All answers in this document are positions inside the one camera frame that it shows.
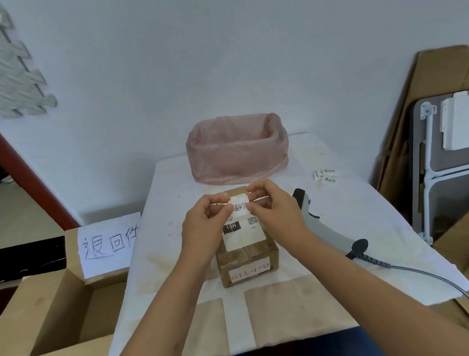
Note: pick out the small white sticker label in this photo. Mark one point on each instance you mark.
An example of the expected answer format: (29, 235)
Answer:
(240, 208)

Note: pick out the person's left forearm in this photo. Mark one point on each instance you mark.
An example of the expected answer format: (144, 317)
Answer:
(161, 321)

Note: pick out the person's right forearm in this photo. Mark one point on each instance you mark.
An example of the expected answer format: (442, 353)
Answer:
(376, 298)

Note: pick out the small white labels sheet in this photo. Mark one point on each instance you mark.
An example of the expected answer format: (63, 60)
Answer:
(326, 176)

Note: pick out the grey handheld barcode scanner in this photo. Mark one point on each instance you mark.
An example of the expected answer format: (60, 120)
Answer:
(324, 227)

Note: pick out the person's left hand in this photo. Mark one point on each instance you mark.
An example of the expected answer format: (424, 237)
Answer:
(200, 234)

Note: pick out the person's right thumb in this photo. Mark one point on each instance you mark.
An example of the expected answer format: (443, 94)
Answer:
(261, 205)

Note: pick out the white handwritten paper sign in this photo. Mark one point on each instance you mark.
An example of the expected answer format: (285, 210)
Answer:
(107, 244)

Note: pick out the flat brown cardboard sheets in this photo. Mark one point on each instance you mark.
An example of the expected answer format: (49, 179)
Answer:
(434, 76)

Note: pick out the large open cardboard box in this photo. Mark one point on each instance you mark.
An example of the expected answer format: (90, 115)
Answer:
(58, 318)

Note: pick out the person's left thumb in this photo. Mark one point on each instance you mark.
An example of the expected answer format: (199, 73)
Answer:
(223, 214)

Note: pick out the person's right hand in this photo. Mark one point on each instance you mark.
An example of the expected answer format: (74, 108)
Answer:
(285, 220)

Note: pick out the bin with pink plastic bag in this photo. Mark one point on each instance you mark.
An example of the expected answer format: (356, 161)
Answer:
(236, 151)

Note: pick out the taped cardboard parcel box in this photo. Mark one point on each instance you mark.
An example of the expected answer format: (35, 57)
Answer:
(248, 260)

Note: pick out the folded grey table white legs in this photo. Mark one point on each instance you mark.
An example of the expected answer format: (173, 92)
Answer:
(444, 190)

